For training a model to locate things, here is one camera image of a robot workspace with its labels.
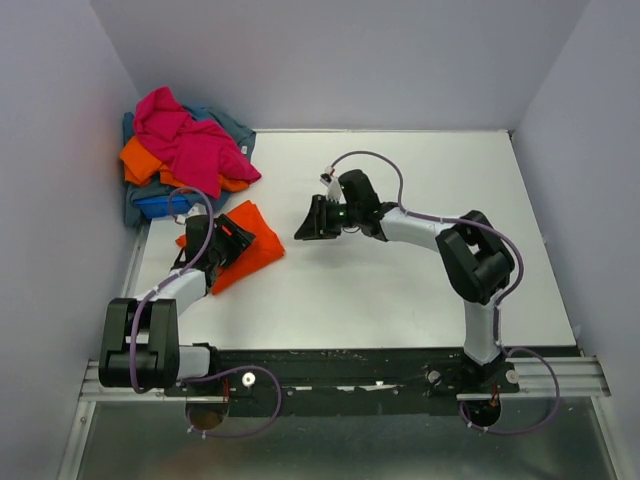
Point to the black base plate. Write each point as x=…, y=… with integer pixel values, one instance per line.
x=348, y=382

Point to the grey blue t shirt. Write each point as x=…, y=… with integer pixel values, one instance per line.
x=243, y=136

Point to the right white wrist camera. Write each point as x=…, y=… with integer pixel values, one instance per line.
x=332, y=184

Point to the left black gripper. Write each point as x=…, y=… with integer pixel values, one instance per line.
x=238, y=240

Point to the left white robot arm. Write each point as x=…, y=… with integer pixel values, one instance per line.
x=140, y=346

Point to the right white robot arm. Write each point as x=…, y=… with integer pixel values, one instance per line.
x=476, y=259

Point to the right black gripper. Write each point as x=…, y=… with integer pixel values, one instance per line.
x=315, y=225

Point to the magenta t shirt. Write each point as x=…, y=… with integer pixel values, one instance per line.
x=197, y=153

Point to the orange t shirt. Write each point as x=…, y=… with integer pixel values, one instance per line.
x=265, y=249
x=140, y=166

